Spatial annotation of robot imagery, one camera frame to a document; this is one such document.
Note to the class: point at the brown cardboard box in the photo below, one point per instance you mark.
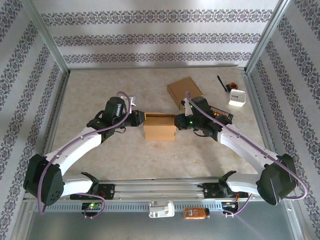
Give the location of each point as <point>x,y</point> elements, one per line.
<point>183,87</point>
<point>160,132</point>

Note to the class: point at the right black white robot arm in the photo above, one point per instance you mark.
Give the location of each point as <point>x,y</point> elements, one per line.
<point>240,145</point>

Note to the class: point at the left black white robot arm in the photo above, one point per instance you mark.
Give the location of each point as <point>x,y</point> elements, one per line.
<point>75,150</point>

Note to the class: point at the black device with orange print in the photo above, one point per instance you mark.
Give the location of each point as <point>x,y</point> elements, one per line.
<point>225,115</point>

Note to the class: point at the white square clock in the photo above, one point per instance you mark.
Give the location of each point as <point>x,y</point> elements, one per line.
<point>237,100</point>

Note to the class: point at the white plastic holder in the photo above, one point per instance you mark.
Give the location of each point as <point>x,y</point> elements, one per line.
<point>161,208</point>

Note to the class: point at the orange battery pack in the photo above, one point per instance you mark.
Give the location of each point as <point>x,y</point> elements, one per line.
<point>195,213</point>

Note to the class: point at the controller board green light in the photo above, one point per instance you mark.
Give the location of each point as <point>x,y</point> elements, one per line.
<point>91,206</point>

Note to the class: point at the grey metal sheet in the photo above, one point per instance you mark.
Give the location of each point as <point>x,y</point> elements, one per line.
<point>160,228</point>

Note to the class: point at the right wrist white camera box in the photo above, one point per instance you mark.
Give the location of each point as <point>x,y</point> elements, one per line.
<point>186,106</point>

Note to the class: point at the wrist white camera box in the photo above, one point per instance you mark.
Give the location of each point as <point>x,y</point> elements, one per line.
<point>186,106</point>
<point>133,100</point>

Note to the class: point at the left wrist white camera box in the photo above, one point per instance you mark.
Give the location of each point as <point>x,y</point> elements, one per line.
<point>133,100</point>

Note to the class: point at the aluminium side rail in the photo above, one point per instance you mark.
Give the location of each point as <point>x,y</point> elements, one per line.
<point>57,117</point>
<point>255,100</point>

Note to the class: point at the aluminium mounting rail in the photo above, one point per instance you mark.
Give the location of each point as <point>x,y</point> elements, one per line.
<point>160,186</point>

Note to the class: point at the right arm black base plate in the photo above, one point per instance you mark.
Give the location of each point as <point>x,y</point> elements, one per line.
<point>212,191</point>

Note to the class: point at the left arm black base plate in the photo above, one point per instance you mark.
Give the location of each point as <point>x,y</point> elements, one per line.
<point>107,191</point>

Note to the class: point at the aluminium frame post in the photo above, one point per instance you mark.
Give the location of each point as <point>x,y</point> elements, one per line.
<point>45,35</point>
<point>268,35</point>

